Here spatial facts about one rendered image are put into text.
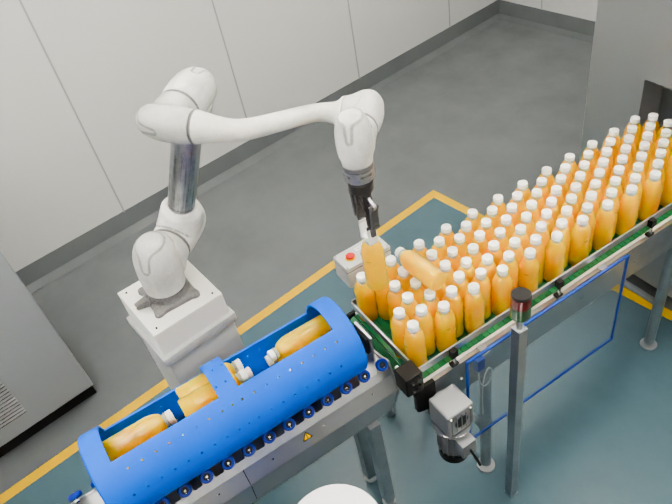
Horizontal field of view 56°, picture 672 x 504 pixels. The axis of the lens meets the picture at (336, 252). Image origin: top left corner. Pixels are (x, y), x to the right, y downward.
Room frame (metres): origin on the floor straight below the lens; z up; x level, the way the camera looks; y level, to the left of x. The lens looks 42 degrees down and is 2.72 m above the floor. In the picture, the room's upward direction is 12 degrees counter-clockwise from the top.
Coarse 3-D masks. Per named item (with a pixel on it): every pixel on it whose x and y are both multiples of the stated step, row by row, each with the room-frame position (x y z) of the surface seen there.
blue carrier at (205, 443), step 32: (256, 352) 1.43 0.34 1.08; (320, 352) 1.28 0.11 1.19; (352, 352) 1.29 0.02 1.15; (224, 384) 1.21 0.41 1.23; (256, 384) 1.20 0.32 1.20; (288, 384) 1.20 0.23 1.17; (320, 384) 1.22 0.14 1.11; (128, 416) 1.25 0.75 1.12; (192, 416) 1.13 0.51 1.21; (224, 416) 1.13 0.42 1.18; (256, 416) 1.14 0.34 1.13; (288, 416) 1.18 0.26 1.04; (96, 448) 1.08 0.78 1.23; (160, 448) 1.06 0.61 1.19; (192, 448) 1.06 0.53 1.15; (224, 448) 1.08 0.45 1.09; (96, 480) 0.99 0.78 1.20; (128, 480) 0.99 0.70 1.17; (160, 480) 1.00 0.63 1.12
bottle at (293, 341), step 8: (312, 320) 1.45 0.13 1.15; (320, 320) 1.44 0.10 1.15; (296, 328) 1.44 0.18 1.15; (304, 328) 1.42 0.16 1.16; (312, 328) 1.42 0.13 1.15; (320, 328) 1.42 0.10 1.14; (328, 328) 1.42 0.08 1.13; (288, 336) 1.40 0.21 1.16; (296, 336) 1.40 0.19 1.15; (304, 336) 1.40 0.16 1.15; (312, 336) 1.40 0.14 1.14; (320, 336) 1.41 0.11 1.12; (280, 344) 1.38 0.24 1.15; (288, 344) 1.38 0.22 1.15; (296, 344) 1.38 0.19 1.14; (304, 344) 1.38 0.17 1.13; (280, 352) 1.36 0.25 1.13; (288, 352) 1.36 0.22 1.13
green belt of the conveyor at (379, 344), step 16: (656, 224) 1.80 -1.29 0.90; (624, 240) 1.75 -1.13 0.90; (608, 256) 1.68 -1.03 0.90; (576, 272) 1.64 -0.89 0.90; (352, 320) 1.65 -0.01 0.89; (384, 320) 1.61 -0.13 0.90; (464, 336) 1.45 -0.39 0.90; (480, 336) 1.44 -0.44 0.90; (384, 352) 1.46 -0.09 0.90; (432, 368) 1.34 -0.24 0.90
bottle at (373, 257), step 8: (368, 248) 1.47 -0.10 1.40; (376, 248) 1.47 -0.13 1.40; (368, 256) 1.46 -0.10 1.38; (376, 256) 1.46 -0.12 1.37; (384, 256) 1.48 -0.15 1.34; (368, 264) 1.46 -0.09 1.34; (376, 264) 1.45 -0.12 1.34; (384, 264) 1.47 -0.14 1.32; (368, 272) 1.46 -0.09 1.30; (376, 272) 1.45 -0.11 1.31; (384, 272) 1.46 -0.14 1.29; (368, 280) 1.47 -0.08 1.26; (376, 280) 1.46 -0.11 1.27; (384, 280) 1.46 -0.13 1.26; (376, 288) 1.46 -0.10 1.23; (384, 288) 1.46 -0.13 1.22
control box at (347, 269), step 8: (352, 248) 1.83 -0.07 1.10; (360, 248) 1.81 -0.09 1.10; (384, 248) 1.79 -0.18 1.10; (336, 256) 1.80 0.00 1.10; (344, 256) 1.79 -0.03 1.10; (360, 256) 1.77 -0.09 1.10; (336, 264) 1.79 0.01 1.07; (344, 264) 1.75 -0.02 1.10; (352, 264) 1.74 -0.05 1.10; (360, 264) 1.74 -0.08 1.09; (344, 272) 1.73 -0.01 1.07; (352, 272) 1.72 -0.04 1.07; (344, 280) 1.75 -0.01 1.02; (352, 280) 1.72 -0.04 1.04
